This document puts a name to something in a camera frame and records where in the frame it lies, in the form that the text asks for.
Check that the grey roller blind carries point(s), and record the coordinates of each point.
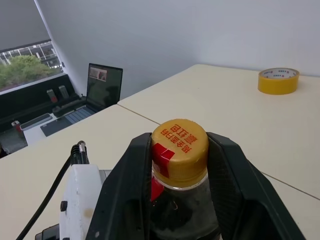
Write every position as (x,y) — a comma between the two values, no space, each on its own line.
(20,20)

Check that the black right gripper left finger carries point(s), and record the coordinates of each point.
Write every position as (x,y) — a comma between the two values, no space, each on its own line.
(120,190)

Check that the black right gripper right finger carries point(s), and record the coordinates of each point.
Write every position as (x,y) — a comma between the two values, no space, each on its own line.
(240,195)

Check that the dark open laptop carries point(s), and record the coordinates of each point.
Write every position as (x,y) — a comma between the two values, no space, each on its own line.
(103,90)

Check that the yellow bottle cap red print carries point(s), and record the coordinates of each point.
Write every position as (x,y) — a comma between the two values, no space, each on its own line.
(180,142)

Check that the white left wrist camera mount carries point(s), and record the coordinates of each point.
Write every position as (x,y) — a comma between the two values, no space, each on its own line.
(77,195)

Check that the yellow adhesive tape roll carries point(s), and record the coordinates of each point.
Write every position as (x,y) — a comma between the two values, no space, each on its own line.
(277,86)

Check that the grey oblong tray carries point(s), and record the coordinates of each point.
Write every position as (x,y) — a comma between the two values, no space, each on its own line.
(35,121)

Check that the black equipment case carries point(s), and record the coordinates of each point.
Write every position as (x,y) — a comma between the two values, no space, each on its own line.
(30,100)

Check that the black red battery pack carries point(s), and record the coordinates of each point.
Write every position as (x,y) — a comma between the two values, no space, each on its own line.
(63,92)
(52,95)

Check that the clear plastic dark drink bottle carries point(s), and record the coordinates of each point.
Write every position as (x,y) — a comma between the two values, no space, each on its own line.
(180,212)

